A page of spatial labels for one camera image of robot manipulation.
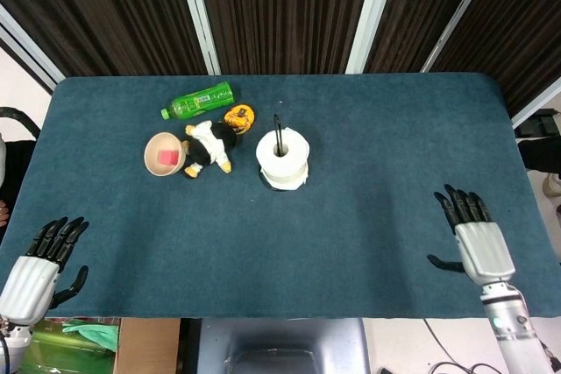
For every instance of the pink cube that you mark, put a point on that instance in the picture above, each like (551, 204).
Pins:
(168, 157)

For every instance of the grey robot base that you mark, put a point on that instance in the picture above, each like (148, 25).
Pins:
(280, 345)

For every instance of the blue table cloth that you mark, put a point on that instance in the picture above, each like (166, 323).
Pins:
(280, 238)

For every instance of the black chair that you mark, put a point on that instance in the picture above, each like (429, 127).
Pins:
(17, 159)

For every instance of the white toilet paper roll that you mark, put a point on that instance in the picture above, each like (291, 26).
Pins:
(284, 159)

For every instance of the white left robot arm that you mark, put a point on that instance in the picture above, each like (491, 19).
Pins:
(11, 343)

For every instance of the green plastic bottle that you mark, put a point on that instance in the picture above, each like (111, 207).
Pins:
(197, 100)

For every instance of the black white penguin plush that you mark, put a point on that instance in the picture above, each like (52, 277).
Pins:
(210, 147)

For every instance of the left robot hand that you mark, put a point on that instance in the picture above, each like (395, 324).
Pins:
(30, 284)

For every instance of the black wire roll holder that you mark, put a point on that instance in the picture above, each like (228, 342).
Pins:
(278, 137)

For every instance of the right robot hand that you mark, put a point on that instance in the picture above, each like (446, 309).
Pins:
(480, 247)

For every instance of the beige bowl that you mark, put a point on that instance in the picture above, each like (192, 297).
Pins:
(161, 154)

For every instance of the brown cardboard box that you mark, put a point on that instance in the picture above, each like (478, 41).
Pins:
(146, 345)

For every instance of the orange yellow round toy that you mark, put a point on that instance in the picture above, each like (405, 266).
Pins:
(239, 117)

